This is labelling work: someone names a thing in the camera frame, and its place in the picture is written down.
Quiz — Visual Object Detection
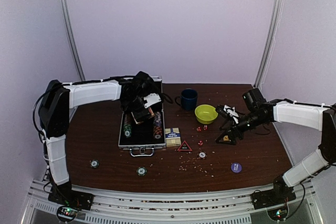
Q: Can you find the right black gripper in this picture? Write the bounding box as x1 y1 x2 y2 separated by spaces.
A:
216 110 266 145

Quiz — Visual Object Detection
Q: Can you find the red white card deck box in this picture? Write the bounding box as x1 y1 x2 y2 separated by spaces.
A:
131 108 154 124

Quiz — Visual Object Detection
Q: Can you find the black red triangle all-in button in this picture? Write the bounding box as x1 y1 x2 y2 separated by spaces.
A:
177 141 193 152

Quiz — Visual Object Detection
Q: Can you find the silver aluminium poker case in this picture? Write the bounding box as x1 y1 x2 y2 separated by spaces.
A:
118 76 166 157

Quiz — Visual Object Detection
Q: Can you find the blue gold card deck box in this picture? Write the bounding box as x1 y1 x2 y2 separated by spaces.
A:
165 127 182 147

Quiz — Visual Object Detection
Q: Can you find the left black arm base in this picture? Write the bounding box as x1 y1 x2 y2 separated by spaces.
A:
48 184 94 210

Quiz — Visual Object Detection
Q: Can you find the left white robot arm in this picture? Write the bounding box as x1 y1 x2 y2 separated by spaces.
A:
38 71 164 205

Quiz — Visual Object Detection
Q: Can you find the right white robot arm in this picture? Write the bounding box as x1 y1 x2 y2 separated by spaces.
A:
215 99 335 204

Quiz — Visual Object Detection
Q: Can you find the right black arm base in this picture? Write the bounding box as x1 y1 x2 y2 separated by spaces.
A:
251 177 296 209

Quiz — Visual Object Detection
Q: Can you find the lime green bowl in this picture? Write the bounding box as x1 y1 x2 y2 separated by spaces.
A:
194 104 218 125

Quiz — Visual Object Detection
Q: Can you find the black red poker chip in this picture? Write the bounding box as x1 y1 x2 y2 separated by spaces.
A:
197 152 207 159

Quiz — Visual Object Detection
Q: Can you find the purple round button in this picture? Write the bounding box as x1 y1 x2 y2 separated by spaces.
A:
230 162 242 173

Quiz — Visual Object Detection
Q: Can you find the green chip stack in case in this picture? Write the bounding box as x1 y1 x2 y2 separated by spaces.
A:
123 114 132 138

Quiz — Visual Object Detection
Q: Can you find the dark blue mug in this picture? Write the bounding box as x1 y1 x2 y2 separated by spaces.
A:
174 89 198 111

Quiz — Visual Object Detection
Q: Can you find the green poker chip middle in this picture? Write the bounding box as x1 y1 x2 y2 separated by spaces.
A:
136 167 147 176

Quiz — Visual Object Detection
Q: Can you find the green poker chip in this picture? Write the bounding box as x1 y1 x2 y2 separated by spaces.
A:
90 159 100 169
136 167 147 176

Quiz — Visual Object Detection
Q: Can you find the green poker chip left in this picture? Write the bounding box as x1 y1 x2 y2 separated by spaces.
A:
90 159 100 169

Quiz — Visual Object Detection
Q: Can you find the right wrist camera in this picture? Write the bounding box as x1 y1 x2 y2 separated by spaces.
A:
242 88 266 112

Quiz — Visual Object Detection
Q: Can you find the left aluminium frame post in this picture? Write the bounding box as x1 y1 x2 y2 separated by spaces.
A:
60 0 86 81

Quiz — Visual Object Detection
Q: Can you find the aluminium frame post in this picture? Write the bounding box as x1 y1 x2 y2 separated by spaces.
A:
60 0 86 81
254 0 284 89

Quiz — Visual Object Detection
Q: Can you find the right aluminium frame post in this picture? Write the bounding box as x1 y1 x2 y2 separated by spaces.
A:
254 0 284 89

